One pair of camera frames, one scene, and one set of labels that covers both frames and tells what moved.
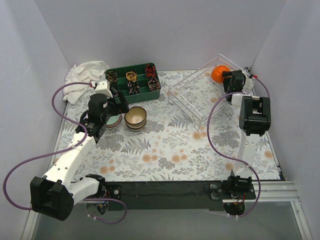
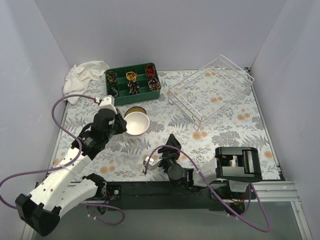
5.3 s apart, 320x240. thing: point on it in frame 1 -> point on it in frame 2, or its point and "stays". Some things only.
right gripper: [230, 75] -> [167, 152]
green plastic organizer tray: [140, 83] stays
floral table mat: [191, 132] stays
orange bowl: [216, 73] -> [138, 123]
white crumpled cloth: [85, 72] stays
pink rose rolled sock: [154, 85] stays
